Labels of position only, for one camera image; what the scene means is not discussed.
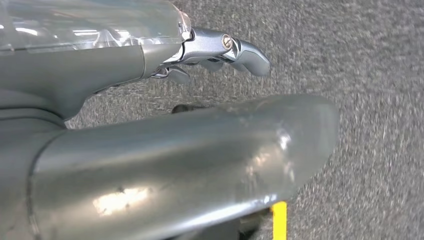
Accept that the black robot body part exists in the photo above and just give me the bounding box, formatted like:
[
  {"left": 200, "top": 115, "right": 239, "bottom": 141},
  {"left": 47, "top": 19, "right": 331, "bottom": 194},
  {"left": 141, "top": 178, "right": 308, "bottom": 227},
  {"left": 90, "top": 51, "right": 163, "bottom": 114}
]
[{"left": 231, "top": 208, "right": 274, "bottom": 240}]

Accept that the yellow floor tape line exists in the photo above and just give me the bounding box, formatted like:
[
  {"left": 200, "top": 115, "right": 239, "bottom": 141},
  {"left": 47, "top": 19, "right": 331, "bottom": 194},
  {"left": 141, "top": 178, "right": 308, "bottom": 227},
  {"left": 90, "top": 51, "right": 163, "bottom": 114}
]
[{"left": 270, "top": 201, "right": 288, "bottom": 240}]

